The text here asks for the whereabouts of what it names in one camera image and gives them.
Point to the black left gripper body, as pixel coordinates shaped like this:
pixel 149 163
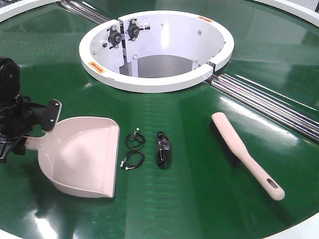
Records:
pixel 17 120

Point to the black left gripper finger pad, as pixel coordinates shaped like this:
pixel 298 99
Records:
pixel 50 115

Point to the pink plastic dustpan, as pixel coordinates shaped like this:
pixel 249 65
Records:
pixel 80 156

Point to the pink hand brush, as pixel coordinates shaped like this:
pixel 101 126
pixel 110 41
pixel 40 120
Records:
pixel 238 148

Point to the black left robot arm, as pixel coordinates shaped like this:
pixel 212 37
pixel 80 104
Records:
pixel 9 82

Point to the far chrome roller set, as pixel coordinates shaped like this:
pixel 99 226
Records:
pixel 83 11

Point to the white outer rim left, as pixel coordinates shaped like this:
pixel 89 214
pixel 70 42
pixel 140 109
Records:
pixel 10 8

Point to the white rim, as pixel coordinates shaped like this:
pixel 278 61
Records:
pixel 10 8
pixel 295 9

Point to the white outer rim right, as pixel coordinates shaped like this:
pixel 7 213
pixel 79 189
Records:
pixel 295 9

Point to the left black bearing mount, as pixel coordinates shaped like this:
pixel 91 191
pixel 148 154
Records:
pixel 115 37

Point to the black bearing mount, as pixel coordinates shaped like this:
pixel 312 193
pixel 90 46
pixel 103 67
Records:
pixel 115 37
pixel 133 30

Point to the right black bearing mount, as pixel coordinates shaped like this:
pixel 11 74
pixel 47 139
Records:
pixel 133 30

